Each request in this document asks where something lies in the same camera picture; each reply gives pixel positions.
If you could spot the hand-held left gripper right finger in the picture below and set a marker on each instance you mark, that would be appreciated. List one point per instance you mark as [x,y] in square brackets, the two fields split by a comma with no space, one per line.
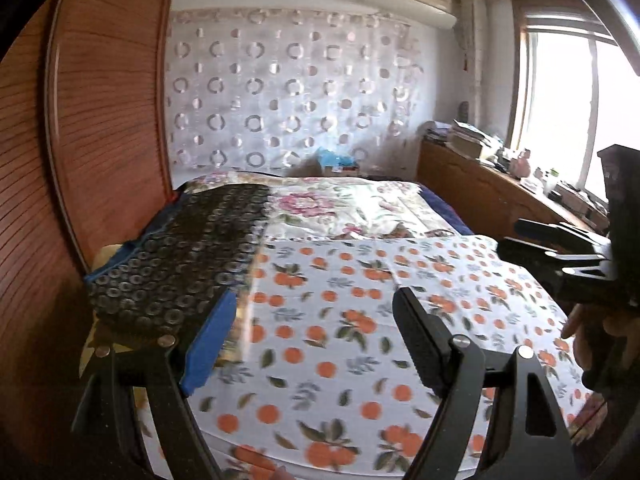
[425,345]

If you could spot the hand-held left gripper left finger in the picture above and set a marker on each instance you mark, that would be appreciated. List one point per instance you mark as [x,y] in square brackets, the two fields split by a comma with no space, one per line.
[210,345]

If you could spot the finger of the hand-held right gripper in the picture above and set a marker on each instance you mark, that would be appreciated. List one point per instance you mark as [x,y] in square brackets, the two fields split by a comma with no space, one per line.
[540,255]
[545,230]

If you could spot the dark circle-patterned garment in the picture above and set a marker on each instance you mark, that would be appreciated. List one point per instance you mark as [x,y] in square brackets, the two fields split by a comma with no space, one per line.
[185,260]

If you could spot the person's right hand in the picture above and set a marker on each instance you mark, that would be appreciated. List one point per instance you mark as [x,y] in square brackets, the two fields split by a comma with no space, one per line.
[582,345]

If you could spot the pink figurine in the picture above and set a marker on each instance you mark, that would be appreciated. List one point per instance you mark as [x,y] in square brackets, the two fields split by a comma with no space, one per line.
[523,161]

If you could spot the long wooden cabinet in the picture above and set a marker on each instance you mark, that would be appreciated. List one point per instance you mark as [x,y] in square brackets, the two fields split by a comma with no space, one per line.
[465,185]

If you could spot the dark blue blanket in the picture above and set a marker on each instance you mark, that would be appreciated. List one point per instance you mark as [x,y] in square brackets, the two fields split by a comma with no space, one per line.
[450,217]

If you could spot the orange-fruit print bedsheet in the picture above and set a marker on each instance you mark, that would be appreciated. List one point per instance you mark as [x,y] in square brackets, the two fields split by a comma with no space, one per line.
[350,285]

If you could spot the stack of books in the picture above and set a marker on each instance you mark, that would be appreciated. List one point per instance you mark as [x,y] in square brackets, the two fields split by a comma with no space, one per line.
[470,142]

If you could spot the bright window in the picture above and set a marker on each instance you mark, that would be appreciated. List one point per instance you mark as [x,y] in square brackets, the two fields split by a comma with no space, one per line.
[555,100]

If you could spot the floral quilt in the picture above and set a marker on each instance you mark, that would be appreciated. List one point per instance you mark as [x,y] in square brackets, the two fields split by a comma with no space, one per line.
[340,205]

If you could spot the sheer circle-patterned curtain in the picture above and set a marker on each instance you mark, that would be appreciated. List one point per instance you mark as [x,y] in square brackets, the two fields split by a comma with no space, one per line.
[300,85]

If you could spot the white wrapped wall pipe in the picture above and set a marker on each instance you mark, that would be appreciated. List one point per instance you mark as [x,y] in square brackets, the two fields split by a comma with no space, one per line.
[472,60]

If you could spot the blue bag by wall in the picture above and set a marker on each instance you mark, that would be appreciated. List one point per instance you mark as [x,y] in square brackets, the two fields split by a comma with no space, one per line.
[335,160]

